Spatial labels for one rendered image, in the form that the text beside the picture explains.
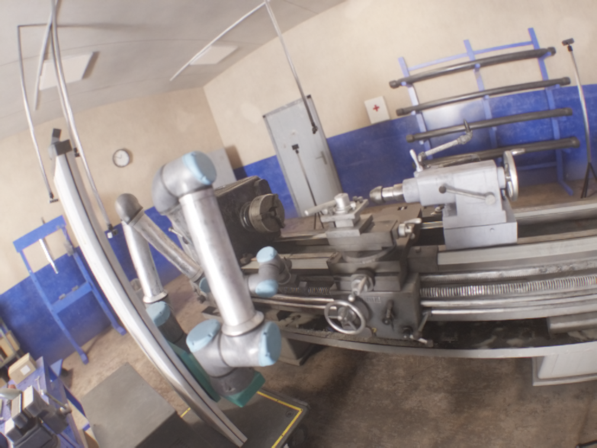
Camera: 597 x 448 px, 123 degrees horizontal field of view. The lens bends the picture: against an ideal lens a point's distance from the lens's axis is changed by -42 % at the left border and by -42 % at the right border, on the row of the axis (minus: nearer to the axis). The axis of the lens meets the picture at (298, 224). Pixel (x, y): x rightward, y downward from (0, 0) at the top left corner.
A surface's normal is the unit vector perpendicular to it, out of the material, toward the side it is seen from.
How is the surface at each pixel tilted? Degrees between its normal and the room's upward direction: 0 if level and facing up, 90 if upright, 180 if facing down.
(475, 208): 66
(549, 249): 36
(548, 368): 90
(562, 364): 90
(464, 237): 90
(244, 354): 80
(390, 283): 90
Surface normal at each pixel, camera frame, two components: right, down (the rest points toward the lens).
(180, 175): -0.22, 0.19
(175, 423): 0.77, -0.09
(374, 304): -0.52, 0.42
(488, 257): -0.57, -0.48
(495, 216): -0.61, -0.06
